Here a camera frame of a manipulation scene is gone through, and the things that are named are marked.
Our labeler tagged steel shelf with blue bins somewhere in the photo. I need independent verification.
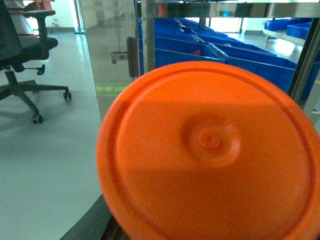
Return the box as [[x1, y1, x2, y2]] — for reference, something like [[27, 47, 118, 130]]
[[262, 18, 313, 46]]

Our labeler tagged black office chair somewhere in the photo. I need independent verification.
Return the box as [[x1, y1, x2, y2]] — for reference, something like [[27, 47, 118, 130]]
[[0, 0, 72, 124]]

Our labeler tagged large blue plastic crate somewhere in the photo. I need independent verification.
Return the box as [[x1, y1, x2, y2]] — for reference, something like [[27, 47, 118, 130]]
[[210, 43, 297, 93]]

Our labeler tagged blue crate at left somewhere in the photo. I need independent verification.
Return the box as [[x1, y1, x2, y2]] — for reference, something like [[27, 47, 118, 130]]
[[154, 36, 226, 68]]

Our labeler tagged orange cylindrical capacitor 4680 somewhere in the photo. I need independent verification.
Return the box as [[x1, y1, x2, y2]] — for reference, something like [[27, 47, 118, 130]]
[[96, 61, 320, 240]]

